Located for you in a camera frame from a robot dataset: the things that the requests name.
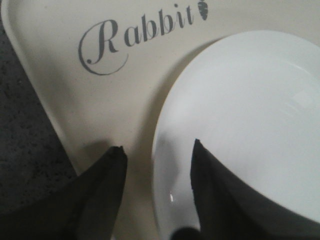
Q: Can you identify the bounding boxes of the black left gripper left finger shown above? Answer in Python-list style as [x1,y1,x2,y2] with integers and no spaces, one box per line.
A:
[0,146,128,240]

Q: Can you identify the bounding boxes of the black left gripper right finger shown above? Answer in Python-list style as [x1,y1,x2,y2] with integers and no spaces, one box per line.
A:
[170,139,320,240]

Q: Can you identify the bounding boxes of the white round plate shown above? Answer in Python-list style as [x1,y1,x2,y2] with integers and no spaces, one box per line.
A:
[152,30,320,240]

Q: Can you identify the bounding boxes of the cream rabbit print tray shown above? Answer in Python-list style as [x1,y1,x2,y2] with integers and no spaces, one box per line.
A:
[0,0,320,181]

